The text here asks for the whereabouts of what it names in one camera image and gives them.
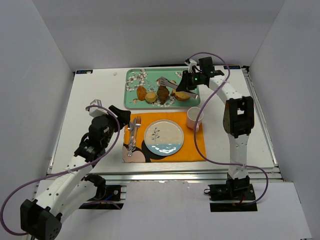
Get metal serving tongs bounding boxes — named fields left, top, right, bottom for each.
left=157, top=77, right=200, bottom=100

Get dark brown croissant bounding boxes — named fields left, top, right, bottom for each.
left=156, top=85, right=170, bottom=105

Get round pale bun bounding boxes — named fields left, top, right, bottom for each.
left=144, top=91, right=157, bottom=104

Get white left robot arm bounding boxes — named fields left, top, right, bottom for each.
left=20, top=105, right=131, bottom=240

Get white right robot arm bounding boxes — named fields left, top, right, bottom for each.
left=176, top=57, right=255, bottom=191

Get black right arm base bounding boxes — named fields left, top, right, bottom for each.
left=203, top=184, right=258, bottom=213

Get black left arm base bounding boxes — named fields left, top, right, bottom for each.
left=79, top=185, right=127, bottom=210

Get sliced bread loaf piece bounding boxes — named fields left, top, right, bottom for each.
left=170, top=89, right=190, bottom=102

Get golden oval bread roll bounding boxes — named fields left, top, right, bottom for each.
left=136, top=86, right=147, bottom=101

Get silver fork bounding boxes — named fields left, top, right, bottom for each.
left=133, top=115, right=142, bottom=150

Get silver knife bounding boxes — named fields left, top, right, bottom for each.
left=131, top=118, right=137, bottom=154

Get pink mug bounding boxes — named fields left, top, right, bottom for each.
left=186, top=106, right=204, bottom=132

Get blue black right label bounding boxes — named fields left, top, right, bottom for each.
left=223, top=65, right=241, bottom=70

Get blue black label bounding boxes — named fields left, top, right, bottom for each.
left=75, top=69, right=93, bottom=75
left=223, top=65, right=241, bottom=70

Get silver spoon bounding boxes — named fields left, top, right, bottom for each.
left=127, top=121, right=135, bottom=157

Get green floral tray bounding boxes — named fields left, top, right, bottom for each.
left=124, top=67, right=201, bottom=110

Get white blue ceramic plate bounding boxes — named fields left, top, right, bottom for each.
left=143, top=119, right=185, bottom=157

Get blue black left label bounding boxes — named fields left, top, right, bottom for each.
left=75, top=69, right=93, bottom=75

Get orange cloth placemat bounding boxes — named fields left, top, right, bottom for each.
left=122, top=111, right=206, bottom=163

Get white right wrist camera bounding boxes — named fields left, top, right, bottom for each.
left=184, top=58, right=197, bottom=73

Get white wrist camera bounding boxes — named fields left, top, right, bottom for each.
left=184, top=58, right=197, bottom=73
left=86, top=99, right=106, bottom=118

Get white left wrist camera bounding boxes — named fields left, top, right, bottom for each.
left=86, top=99, right=106, bottom=118

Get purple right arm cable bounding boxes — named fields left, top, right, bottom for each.
left=187, top=51, right=269, bottom=206

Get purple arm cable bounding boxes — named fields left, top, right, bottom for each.
left=0, top=104, right=121, bottom=236
left=187, top=51, right=269, bottom=206

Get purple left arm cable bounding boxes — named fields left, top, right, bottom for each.
left=0, top=104, right=121, bottom=236

